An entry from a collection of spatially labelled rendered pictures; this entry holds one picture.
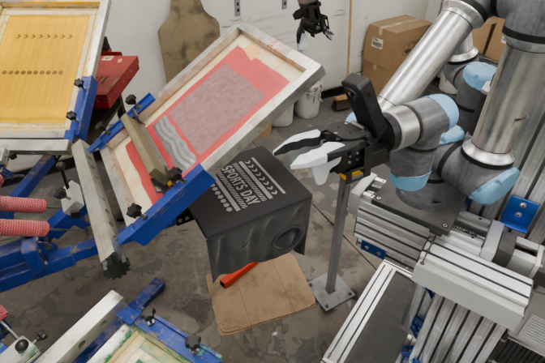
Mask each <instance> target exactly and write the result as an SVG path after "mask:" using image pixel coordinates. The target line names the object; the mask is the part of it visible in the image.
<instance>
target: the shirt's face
mask: <svg viewBox="0 0 545 363"><path fill-rule="evenodd" d="M252 157H255V158H256V159H257V160H258V161H259V162H260V164H261V165H262V166H263V167H264V168H265V169H266V170H267V171H268V172H269V174H270V175H271V176H272V177H273V178H274V179H275V180H276V181H277V182H278V183H279V185H280V186H281V187H282V188H283V189H284V190H285V191H286V192H287V193H284V194H281V195H278V196H276V197H274V198H271V199H268V200H265V201H263V202H261V203H257V204H255V205H252V206H250V207H246V208H244V209H242V210H239V211H236V212H233V213H231V214H228V213H227V211H226V210H225V209H224V207H223V206H222V205H221V203H220V201H219V200H218V198H217V197H216V195H215V194H214V193H213V191H212V189H211V188H210V187H209V188H208V189H207V190H206V191H205V192H203V193H202V195H201V196H199V197H198V198H197V199H196V200H195V201H194V202H193V203H192V204H191V205H190V206H189V207H188V208H189V210H190V212H191V214H192V215H193V217H194V218H195V221H196V223H197V224H198V225H199V227H200V229H201V231H202V233H203V235H204V236H205V238H206V237H207V236H210V235H212V234H214V233H218V232H220V231H222V230H225V229H227V228H230V227H233V226H235V225H237V224H241V223H243V222H245V221H248V220H251V219H253V218H256V217H257V216H262V215H263V214H266V213H268V212H271V211H274V210H276V209H278V208H280V207H284V206H286V205H289V204H291V203H294V202H297V201H299V200H301V199H304V198H306V197H309V196H311V193H310V192H309V191H308V190H307V189H306V188H305V187H304V186H303V185H302V184H301V183H300V182H299V181H298V180H297V179H296V178H295V177H294V176H293V175H292V174H291V173H290V172H289V171H288V170H287V169H286V168H285V167H284V166H283V165H282V164H281V163H280V162H279V161H278V160H277V159H276V158H275V157H274V156H273V155H272V154H271V153H270V152H269V151H268V150H267V149H266V148H265V147H264V146H260V147H255V148H252V149H250V150H247V151H244V152H239V153H238V154H237V155H236V157H235V158H233V159H232V160H231V161H230V162H229V163H228V164H227V165H230V164H234V163H237V162H240V161H243V160H247V159H250V158H252ZM227 165H226V166H227Z"/></svg>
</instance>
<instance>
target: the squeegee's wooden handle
mask: <svg viewBox="0 0 545 363"><path fill-rule="evenodd" d="M121 119H122V122H123V124H124V126H125V127H126V129H127V132H128V134H129V135H130V137H131V140H132V142H133V144H134V145H135V148H136V150H137V152H138V153H139V156H140V158H141V160H142V161H143V163H144V166H145V168H146V169H147V171H148V174H149V176H151V177H153V178H154V179H156V180H157V181H159V182H160V183H161V184H162V185H165V184H166V183H168V182H169V181H170V179H169V178H167V176H168V174H167V173H166V171H165V170H164V168H163V166H162V164H161V162H160V161H159V159H158V157H157V155H156V153H155V152H154V151H153V149H152V146H151V144H150V143H149V141H148V139H147V138H146V136H145V134H144V132H143V131H142V129H141V127H140V124H139V123H138V122H137V121H136V120H134V119H133V118H132V117H130V116H129V115H128V114H127V113H124V114H123V115H122V116H121Z"/></svg>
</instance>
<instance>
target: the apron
mask: <svg viewBox="0 0 545 363"><path fill-rule="evenodd" d="M158 36H159V41H160V46H161V54H162V59H163V63H164V68H165V77H166V82H167V83H169V82H170V81H171V80H172V79H173V78H174V77H175V76H176V75H178V74H179V73H180V72H181V71H182V70H183V69H185V68H186V67H187V66H188V65H189V64H190V63H191V62H193V61H194V60H195V59H196V58H197V57H198V56H199V55H201V54H202V53H203V52H204V51H205V50H206V48H208V47H209V46H210V45H211V44H212V43H213V42H214V41H216V40H217V39H218V38H219V37H220V36H221V35H220V24H219V22H218V21H217V19H216V18H213V17H212V16H211V15H209V14H208V13H207V12H206V11H205V10H204V8H203V5H202V2H201V1H200V0H171V1H170V16H169V17H168V19H167V20H166V21H165V22H164V23H163V24H162V25H161V26H160V29H159V30H158Z"/></svg>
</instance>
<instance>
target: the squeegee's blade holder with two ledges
mask: <svg viewBox="0 0 545 363"><path fill-rule="evenodd" d="M140 127H141V129H142V131H143V132H144V134H145V136H146V138H147V139H148V141H149V143H150V144H151V146H152V149H153V151H154V152H155V153H156V155H157V157H158V159H159V161H160V162H161V164H162V166H163V168H164V169H165V166H166V165H167V164H166V162H165V160H164V158H163V156H162V155H161V153H160V152H159V150H158V148H157V146H156V144H155V143H154V142H153V140H152V137H151V136H150V134H149V133H148V131H147V129H146V127H145V126H144V124H141V125H140Z"/></svg>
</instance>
